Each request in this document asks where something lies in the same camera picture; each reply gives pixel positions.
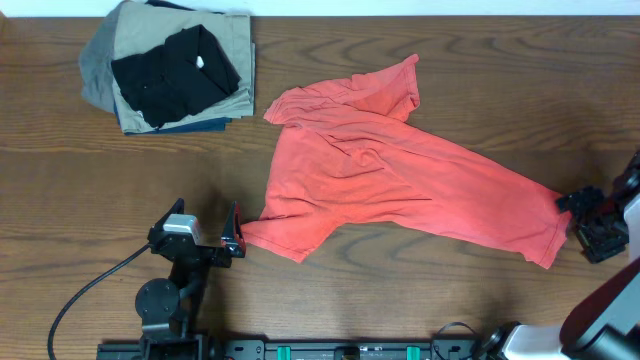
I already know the left black cable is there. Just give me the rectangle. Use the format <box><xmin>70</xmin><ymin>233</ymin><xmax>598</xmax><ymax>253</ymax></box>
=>
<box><xmin>47</xmin><ymin>242</ymin><xmax>154</xmax><ymax>360</ymax></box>

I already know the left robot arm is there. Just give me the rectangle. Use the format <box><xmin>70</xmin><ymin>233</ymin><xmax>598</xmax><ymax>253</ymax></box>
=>
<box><xmin>135</xmin><ymin>199</ymin><xmax>246</xmax><ymax>360</ymax></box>

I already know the red t-shirt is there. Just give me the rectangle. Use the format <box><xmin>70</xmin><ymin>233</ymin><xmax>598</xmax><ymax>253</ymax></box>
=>
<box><xmin>242</xmin><ymin>55</ymin><xmax>570</xmax><ymax>268</ymax></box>

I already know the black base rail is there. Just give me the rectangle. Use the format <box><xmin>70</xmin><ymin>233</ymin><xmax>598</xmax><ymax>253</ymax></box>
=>
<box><xmin>96</xmin><ymin>337</ymin><xmax>483</xmax><ymax>360</ymax></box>

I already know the black folded garment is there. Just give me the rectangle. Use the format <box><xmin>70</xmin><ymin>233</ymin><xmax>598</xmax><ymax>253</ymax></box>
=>
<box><xmin>111</xmin><ymin>25</ymin><xmax>240</xmax><ymax>128</ymax></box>

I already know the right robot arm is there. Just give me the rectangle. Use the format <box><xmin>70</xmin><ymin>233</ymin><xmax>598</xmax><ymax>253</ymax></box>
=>
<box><xmin>473</xmin><ymin>154</ymin><xmax>639</xmax><ymax>360</ymax></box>

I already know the beige folded garment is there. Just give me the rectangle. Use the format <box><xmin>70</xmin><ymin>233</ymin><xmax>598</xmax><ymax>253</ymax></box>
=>
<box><xmin>112</xmin><ymin>2</ymin><xmax>255</xmax><ymax>131</ymax></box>

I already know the grey folded garment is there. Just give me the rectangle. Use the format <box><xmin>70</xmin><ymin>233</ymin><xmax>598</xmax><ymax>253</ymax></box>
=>
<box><xmin>78</xmin><ymin>2</ymin><xmax>124</xmax><ymax>114</ymax></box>

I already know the navy folded garment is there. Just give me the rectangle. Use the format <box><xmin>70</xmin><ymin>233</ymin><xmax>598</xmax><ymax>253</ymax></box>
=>
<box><xmin>123</xmin><ymin>117</ymin><xmax>232</xmax><ymax>136</ymax></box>

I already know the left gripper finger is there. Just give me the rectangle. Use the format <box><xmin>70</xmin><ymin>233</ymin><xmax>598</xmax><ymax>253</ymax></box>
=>
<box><xmin>152</xmin><ymin>198</ymin><xmax>185</xmax><ymax>233</ymax></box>
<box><xmin>220</xmin><ymin>202</ymin><xmax>246</xmax><ymax>258</ymax></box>

